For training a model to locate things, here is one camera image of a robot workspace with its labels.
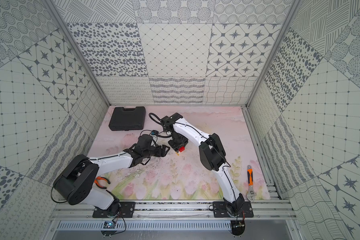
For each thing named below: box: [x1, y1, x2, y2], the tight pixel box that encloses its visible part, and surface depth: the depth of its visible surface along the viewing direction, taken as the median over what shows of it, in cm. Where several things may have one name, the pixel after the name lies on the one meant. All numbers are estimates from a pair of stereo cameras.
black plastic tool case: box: [108, 106, 147, 131], surface depth 113 cm
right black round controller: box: [230, 220, 246, 236], surface depth 73 cm
